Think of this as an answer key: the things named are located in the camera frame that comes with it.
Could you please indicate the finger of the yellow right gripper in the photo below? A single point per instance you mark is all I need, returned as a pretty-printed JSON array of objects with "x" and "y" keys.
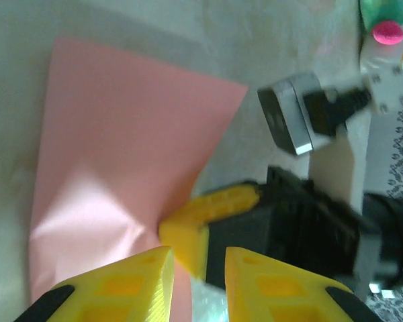
[{"x": 188, "y": 234}]

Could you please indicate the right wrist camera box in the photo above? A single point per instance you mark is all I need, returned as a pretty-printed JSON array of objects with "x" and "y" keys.
[{"x": 285, "y": 114}]

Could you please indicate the white and pink plush toy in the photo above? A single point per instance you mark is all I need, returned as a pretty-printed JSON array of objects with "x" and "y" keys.
[{"x": 388, "y": 31}]

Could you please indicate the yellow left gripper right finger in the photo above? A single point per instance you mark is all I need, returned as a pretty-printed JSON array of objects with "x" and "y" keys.
[{"x": 282, "y": 295}]

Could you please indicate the pink cloth square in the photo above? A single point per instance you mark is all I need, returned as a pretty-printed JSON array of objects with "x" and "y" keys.
[{"x": 121, "y": 134}]

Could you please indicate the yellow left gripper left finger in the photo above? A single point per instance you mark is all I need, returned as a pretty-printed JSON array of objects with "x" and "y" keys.
[{"x": 121, "y": 295}]

